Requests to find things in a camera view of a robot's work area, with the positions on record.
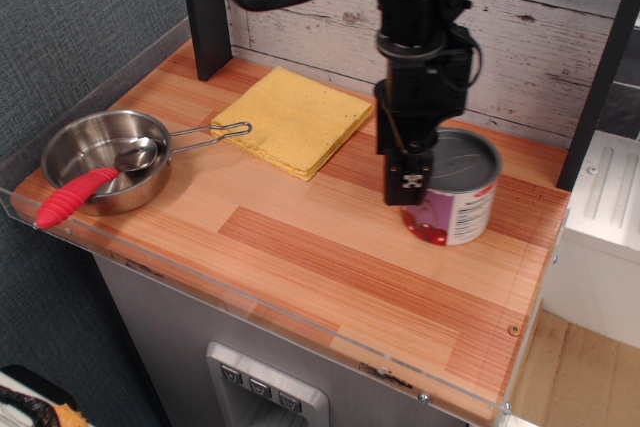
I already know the black vertical post left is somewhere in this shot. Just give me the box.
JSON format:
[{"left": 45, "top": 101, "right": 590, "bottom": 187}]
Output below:
[{"left": 186, "top": 0, "right": 233, "bottom": 81}]

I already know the grey toy fridge cabinet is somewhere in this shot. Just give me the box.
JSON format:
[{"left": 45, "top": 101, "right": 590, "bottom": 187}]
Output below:
[{"left": 95, "top": 256, "right": 462, "bottom": 426}]

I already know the silver dispenser panel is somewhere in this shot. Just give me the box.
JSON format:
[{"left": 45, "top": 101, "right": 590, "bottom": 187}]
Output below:
[{"left": 206, "top": 341, "right": 330, "bottom": 426}]

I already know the black vertical post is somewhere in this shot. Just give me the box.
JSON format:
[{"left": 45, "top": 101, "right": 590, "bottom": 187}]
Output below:
[
  {"left": 186, "top": 0, "right": 233, "bottom": 81},
  {"left": 556, "top": 0, "right": 639, "bottom": 191}
]

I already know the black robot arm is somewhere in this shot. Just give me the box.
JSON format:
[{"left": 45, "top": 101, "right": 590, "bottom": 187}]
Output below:
[{"left": 374, "top": 0, "right": 482, "bottom": 206}]

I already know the orange cloth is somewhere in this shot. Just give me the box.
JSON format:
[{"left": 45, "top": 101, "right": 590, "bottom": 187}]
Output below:
[{"left": 52, "top": 404, "right": 91, "bottom": 427}]

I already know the toy tin can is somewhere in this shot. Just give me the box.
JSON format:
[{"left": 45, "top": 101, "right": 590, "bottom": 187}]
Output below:
[{"left": 400, "top": 127, "right": 502, "bottom": 246}]

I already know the white toy sink unit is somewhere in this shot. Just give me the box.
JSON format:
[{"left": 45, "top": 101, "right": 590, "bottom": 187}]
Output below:
[{"left": 542, "top": 131, "right": 639, "bottom": 347}]

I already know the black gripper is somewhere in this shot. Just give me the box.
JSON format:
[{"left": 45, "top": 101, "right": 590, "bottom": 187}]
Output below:
[{"left": 374, "top": 24, "right": 481, "bottom": 206}]

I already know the yellow folded napkin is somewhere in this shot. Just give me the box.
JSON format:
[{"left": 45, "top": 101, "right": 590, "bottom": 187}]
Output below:
[{"left": 212, "top": 67, "right": 372, "bottom": 181}]

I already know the black vertical post right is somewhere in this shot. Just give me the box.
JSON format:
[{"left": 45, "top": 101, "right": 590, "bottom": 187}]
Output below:
[{"left": 556, "top": 0, "right": 639, "bottom": 191}]

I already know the clear acrylic edge guard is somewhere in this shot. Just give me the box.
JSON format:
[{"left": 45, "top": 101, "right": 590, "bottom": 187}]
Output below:
[{"left": 1, "top": 8, "right": 574, "bottom": 426}]

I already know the small steel pan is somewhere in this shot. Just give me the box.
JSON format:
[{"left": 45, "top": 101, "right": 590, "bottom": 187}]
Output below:
[{"left": 41, "top": 110, "right": 252, "bottom": 216}]

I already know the spoon with red handle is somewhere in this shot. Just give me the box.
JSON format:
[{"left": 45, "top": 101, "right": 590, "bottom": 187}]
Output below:
[{"left": 35, "top": 137, "right": 158, "bottom": 229}]

